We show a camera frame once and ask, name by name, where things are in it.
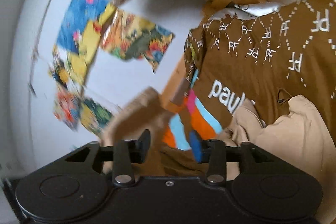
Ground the landscape wall poster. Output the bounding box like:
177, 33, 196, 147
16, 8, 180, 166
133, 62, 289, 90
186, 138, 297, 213
100, 9, 175, 72

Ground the brown PF patterned duvet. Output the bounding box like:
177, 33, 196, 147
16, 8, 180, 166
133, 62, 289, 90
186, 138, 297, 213
185, 0, 335, 145

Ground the white wall conduit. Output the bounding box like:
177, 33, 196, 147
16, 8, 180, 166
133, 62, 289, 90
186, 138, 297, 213
28, 0, 52, 97

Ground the colourful patchwork bed sheet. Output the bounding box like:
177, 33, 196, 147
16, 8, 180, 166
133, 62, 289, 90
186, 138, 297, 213
161, 69, 224, 151

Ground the lower colourful wall poster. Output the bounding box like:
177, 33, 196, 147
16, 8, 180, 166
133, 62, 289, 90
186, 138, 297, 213
53, 84, 120, 138

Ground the beige hooded jacket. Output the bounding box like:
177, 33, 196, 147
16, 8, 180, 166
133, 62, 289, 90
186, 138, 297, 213
100, 88, 335, 223

